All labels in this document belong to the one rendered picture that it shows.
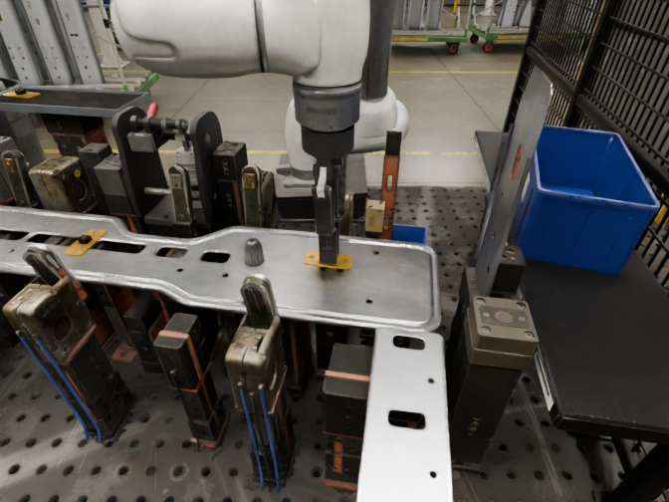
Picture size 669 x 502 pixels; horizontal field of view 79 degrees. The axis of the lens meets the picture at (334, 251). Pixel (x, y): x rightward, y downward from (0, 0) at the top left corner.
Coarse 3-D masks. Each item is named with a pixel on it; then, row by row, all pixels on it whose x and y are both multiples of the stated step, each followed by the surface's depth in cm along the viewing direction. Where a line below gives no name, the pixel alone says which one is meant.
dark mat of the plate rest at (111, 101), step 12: (0, 96) 99; (48, 96) 99; (60, 96) 99; (72, 96) 99; (84, 96) 99; (96, 96) 99; (108, 96) 99; (120, 96) 99; (132, 96) 99; (96, 108) 92; (108, 108) 92
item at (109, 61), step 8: (88, 0) 550; (96, 0) 550; (96, 8) 555; (104, 8) 566; (96, 16) 561; (96, 24) 567; (104, 24) 567; (96, 32) 573; (104, 32) 573; (104, 48) 586; (104, 56) 592; (112, 56) 593; (104, 64) 604; (112, 64) 599; (120, 64) 604
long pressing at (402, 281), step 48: (0, 240) 78; (144, 240) 78; (192, 240) 78; (240, 240) 78; (288, 240) 78; (384, 240) 78; (144, 288) 69; (192, 288) 68; (288, 288) 68; (336, 288) 68; (384, 288) 68; (432, 288) 68
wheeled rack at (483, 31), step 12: (480, 12) 715; (492, 12) 638; (480, 36) 678; (492, 36) 656; (504, 36) 656; (516, 36) 657; (540, 36) 657; (564, 36) 659; (576, 36) 659; (492, 48) 675
